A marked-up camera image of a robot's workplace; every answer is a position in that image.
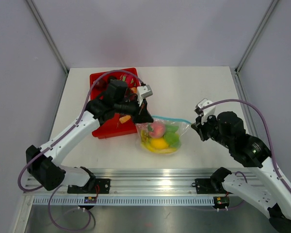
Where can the yellow lemon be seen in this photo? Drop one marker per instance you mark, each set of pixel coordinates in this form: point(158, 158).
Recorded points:
point(159, 143)

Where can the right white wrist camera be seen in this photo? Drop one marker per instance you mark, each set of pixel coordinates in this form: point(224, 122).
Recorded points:
point(204, 109)

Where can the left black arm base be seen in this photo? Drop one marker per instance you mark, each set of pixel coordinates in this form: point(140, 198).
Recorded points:
point(98, 185)

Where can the small circuit board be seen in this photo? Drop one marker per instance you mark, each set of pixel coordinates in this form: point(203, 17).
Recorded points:
point(90, 200)
point(222, 201)

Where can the white slotted cable duct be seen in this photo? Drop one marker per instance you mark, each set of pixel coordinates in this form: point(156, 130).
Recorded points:
point(127, 201)

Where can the right aluminium frame post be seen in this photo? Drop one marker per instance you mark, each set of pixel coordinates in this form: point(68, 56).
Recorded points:
point(257, 34)

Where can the dark red apple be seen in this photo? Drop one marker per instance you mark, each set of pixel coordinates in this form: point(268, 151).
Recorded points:
point(100, 85)

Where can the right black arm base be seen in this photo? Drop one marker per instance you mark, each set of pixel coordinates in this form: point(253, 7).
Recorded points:
point(213, 184)

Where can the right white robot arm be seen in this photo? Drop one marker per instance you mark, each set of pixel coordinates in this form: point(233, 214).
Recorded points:
point(275, 204)

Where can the right small circuit board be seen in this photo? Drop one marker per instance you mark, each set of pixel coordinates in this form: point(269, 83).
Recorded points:
point(222, 201)

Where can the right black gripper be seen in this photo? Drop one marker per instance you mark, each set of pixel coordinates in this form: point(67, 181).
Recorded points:
point(198, 127)

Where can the aluminium rail front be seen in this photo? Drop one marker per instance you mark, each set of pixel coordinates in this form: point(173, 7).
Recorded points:
point(150, 179)

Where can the green star fruit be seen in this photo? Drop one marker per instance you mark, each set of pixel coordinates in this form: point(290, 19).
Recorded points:
point(172, 139)

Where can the green cucumber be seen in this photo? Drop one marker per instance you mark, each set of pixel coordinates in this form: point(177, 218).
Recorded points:
point(171, 128)

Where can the red plastic tray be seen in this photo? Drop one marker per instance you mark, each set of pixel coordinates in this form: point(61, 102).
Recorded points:
point(108, 129)

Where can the left aluminium frame post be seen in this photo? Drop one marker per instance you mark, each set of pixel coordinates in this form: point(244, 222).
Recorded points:
point(43, 27)

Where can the clear zip top bag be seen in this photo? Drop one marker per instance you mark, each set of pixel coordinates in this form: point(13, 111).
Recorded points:
point(182, 123)

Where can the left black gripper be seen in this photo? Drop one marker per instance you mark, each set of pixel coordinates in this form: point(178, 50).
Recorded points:
point(144, 116)

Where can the pink dragon fruit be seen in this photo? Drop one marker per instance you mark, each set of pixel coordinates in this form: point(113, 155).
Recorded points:
point(130, 80)

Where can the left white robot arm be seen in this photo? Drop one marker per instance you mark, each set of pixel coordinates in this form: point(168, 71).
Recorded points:
point(45, 162)

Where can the yellow banana bunch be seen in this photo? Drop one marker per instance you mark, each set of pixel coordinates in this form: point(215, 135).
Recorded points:
point(145, 144)

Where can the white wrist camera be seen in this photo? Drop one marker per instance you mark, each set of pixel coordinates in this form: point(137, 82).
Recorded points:
point(204, 109)
point(143, 92)

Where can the left small circuit board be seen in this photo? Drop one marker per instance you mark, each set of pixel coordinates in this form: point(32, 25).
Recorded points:
point(90, 200)

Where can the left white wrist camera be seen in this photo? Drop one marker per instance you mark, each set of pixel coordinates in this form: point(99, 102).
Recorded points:
point(143, 92)

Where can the aluminium frame post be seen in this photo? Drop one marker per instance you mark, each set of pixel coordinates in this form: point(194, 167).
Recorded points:
point(43, 27)
point(257, 34)

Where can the pink peach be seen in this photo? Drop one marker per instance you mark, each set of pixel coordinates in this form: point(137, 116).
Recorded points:
point(156, 129)

